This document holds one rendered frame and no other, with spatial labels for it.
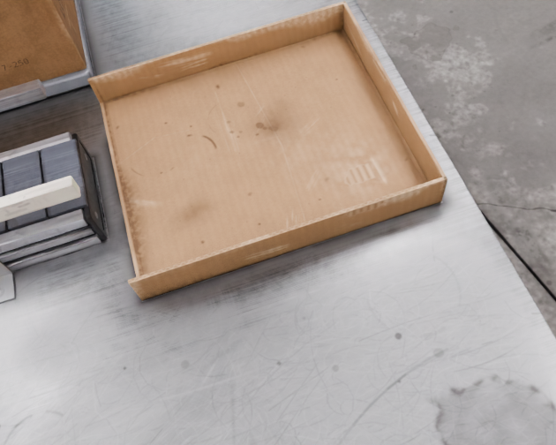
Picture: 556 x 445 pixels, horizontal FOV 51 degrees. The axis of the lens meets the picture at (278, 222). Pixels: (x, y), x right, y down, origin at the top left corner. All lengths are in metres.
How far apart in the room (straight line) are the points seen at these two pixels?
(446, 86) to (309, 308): 1.35
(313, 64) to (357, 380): 0.36
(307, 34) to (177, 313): 0.36
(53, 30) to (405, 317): 0.47
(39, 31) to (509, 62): 1.48
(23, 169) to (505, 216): 1.22
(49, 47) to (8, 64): 0.05
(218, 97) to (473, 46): 1.36
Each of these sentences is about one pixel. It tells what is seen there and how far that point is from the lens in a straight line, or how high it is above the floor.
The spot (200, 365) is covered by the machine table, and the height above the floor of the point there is 0.83.
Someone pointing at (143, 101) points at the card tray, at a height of 0.83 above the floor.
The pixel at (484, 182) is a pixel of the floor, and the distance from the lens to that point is 1.63.
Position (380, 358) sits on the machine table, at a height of 0.83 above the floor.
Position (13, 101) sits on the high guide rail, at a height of 0.96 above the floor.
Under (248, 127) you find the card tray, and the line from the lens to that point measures 0.64.
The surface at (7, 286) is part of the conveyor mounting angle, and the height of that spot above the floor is 0.83.
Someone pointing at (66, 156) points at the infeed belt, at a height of 0.88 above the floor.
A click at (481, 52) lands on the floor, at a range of 1.93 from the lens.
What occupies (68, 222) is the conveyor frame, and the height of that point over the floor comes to 0.88.
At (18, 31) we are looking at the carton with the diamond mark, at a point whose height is 0.92.
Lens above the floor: 1.32
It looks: 60 degrees down
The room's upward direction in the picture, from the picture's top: 11 degrees counter-clockwise
